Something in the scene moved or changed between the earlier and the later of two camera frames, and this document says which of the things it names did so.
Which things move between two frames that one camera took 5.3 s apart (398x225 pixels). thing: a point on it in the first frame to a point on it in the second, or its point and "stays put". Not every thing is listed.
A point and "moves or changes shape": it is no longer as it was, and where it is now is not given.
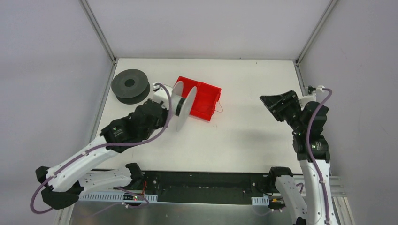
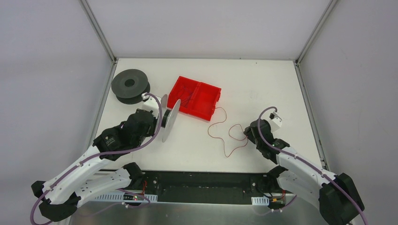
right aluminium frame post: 330,6 stays put
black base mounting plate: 206,187 stays put
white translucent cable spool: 183,107 moves or changes shape
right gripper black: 280,103 to 253,133
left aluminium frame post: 93,19 stays put
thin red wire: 218,111 to 229,133
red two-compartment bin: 206,99 stays put
